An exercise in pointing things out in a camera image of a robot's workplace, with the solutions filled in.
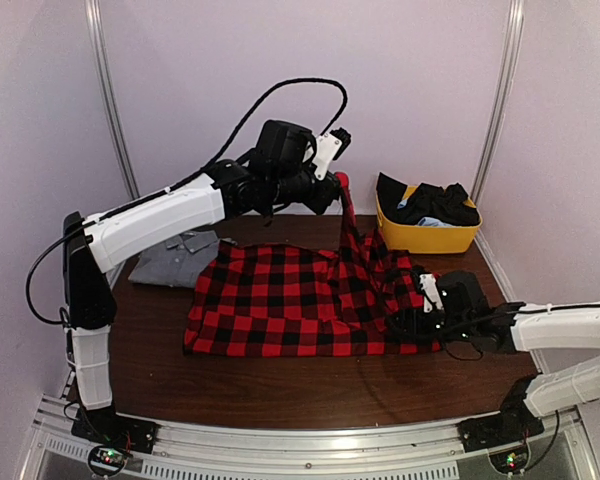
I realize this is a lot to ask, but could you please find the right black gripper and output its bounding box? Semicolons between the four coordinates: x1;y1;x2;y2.
385;306;473;344

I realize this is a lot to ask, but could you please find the yellow plastic bin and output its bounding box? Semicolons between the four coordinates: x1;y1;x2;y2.
376;186;483;255

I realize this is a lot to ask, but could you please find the red black plaid shirt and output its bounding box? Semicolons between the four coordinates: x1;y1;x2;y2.
183;173;441;358

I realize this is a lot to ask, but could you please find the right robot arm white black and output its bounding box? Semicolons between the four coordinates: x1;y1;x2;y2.
386;270;600;442

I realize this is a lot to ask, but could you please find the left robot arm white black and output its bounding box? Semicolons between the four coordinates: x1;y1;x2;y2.
52;120;351;444

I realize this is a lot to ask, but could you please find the light blue garment in bin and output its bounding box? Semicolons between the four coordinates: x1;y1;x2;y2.
397;199;451;228

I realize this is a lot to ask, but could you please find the black garment in bin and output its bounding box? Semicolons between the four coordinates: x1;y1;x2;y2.
376;173;481;227

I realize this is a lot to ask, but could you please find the folded grey shirt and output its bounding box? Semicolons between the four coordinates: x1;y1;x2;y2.
128;230;220;289

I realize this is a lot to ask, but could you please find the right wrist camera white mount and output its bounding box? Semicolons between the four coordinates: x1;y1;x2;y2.
419;273;443;313

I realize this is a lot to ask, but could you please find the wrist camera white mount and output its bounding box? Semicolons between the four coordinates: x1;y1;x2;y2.
419;273;443;313
310;128;351;181

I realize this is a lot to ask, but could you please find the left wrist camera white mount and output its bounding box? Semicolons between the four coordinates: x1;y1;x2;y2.
310;128;351;181

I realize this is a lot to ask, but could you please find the right black cable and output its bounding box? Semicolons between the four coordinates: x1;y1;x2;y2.
384;269;516;362

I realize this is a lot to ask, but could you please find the black cable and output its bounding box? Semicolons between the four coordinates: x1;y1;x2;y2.
25;77;350;326
384;269;516;362

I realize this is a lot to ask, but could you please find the front aluminium rail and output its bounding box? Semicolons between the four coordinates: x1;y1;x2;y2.
29;394;600;480

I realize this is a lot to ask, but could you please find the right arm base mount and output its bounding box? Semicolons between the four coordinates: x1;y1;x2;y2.
457;412;544;476

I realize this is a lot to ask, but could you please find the right aluminium frame post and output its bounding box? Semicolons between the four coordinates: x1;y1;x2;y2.
469;0;525;204

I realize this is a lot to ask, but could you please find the aluminium frame post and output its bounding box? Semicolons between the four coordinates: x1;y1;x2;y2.
84;0;140;200
469;0;525;204

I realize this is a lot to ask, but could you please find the left black cable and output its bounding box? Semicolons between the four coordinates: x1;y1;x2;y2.
25;77;350;326

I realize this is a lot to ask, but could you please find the left aluminium frame post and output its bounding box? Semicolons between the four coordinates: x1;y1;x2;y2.
84;0;140;200

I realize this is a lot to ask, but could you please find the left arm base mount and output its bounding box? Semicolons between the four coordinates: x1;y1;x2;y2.
71;417;158;477

